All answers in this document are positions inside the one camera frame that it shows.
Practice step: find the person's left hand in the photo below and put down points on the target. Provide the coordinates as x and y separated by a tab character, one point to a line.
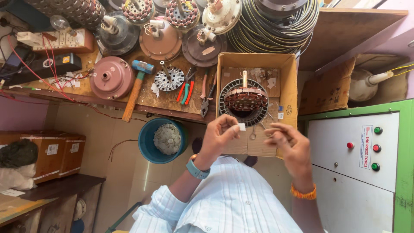
213	139

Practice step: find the person's right hand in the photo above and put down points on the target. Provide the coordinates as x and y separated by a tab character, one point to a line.
292	155

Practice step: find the person's right fingers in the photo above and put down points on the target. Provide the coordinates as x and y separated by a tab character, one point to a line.
276	134

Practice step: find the small white paper piece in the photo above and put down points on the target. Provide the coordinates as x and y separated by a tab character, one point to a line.
242	127

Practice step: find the person's foot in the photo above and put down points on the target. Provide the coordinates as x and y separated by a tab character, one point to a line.
250	161

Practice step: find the fan stator with copper windings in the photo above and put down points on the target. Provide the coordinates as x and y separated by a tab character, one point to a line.
244	100

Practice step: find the open cardboard box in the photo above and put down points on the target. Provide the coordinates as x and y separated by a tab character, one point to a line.
288	84

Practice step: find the worn cardboard box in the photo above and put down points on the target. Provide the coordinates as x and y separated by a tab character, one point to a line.
326	92

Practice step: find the person's white striped shirt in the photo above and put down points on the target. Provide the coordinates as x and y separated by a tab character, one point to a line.
226	200

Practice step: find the green white press machine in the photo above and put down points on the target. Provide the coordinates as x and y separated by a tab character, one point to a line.
352	168

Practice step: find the blue wrist watch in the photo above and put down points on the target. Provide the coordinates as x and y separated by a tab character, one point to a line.
196	171

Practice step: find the cream fan motor with rod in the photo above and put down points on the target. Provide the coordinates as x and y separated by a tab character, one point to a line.
364	85

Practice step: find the heap of white paper pieces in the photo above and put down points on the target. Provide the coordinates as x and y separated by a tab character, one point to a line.
166	139

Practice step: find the dark brown ceiling fan motor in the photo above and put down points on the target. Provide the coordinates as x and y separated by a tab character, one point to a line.
203	48

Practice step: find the silver slotted rotor disc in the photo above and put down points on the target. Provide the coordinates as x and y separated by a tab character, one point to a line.
169	79

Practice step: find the dark motor housing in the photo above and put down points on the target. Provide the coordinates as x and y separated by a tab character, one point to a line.
279	5

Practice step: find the cream ceiling fan motor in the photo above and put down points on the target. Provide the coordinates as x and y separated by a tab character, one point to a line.
223	16

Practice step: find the blue plastic bucket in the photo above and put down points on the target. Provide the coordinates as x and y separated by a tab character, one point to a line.
145	142

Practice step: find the blue head wooden hammer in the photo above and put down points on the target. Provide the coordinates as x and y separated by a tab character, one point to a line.
135	87

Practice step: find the wound fan stator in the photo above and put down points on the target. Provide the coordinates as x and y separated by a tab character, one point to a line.
138	11
182	16

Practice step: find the green metal rod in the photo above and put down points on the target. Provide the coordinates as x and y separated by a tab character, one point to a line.
124	217

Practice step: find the pink fan motor cover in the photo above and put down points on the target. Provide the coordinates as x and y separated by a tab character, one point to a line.
111	77

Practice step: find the dark grey ceiling fan motor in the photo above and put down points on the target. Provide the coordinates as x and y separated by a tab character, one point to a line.
118	35

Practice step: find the brown carton with label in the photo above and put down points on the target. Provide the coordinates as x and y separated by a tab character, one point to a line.
48	155
74	155

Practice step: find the stack of wound stators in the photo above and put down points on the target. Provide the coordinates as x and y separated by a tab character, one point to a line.
74	11

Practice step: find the long black box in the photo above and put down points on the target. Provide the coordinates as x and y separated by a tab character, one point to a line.
48	69

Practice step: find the low wooden table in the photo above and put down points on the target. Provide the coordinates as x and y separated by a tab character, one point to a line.
48	200

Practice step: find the clear light bulb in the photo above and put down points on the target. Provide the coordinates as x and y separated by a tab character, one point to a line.
60	23

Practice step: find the black bag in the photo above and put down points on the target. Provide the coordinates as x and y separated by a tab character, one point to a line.
17	153

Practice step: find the white bag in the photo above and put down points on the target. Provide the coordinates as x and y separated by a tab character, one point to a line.
16	178

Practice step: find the black meter device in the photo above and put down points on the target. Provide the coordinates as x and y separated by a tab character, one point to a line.
14	61

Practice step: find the wooden switch board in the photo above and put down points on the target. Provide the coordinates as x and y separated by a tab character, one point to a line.
72	43

